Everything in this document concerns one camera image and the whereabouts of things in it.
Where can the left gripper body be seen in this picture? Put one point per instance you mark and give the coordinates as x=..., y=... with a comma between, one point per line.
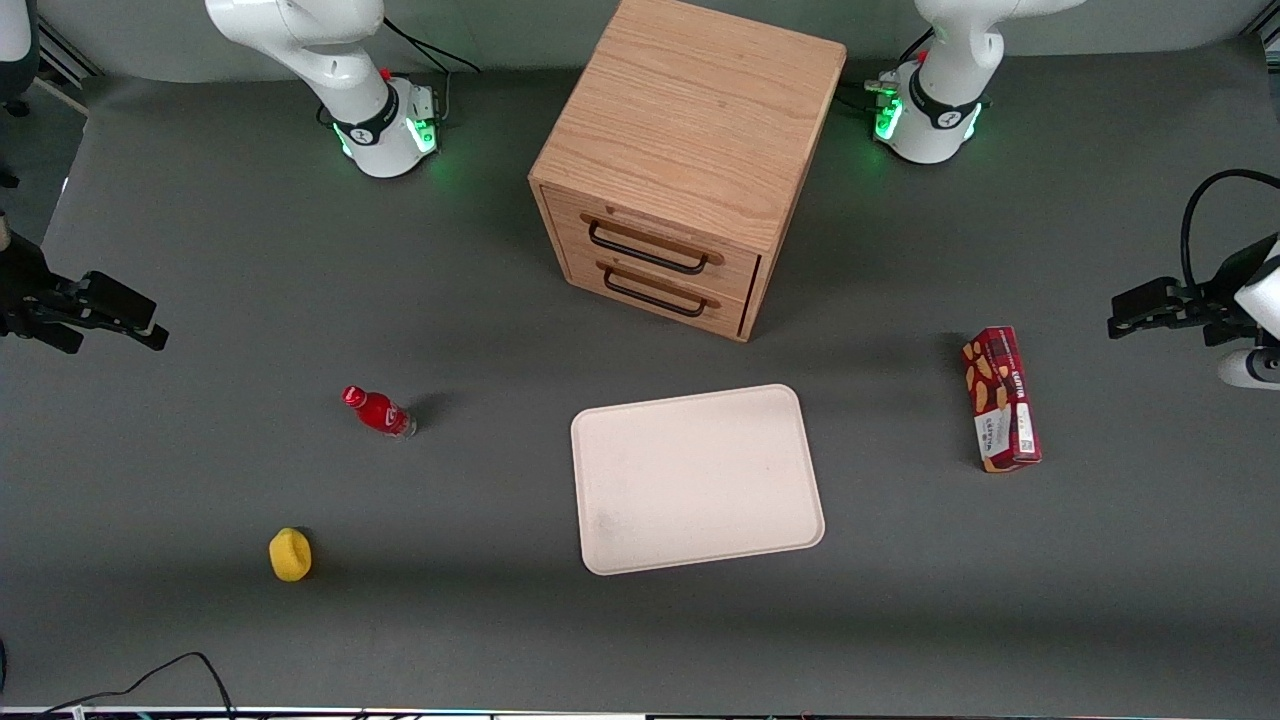
x=1204, y=303

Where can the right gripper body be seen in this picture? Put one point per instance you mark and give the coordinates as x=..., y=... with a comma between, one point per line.
x=32, y=293

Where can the red cookie box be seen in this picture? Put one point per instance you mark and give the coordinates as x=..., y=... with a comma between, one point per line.
x=1003, y=400

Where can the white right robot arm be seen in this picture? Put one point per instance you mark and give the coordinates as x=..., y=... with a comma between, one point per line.
x=300, y=40

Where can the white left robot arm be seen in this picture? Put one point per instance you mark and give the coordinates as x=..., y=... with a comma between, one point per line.
x=945, y=60

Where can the beige rectangular tray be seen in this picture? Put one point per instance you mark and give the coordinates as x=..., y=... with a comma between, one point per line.
x=695, y=480

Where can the small red bottle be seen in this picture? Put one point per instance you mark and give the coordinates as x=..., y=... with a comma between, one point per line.
x=382, y=413

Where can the yellow lemon toy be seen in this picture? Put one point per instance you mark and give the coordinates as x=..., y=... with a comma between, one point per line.
x=290, y=556

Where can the wooden drawer cabinet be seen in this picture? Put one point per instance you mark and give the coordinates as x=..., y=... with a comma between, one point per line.
x=690, y=110

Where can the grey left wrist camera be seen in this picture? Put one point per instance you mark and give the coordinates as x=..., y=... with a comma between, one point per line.
x=1250, y=369

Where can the aluminium frame rail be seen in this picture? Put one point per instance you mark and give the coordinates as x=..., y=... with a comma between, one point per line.
x=65, y=60
x=1262, y=34

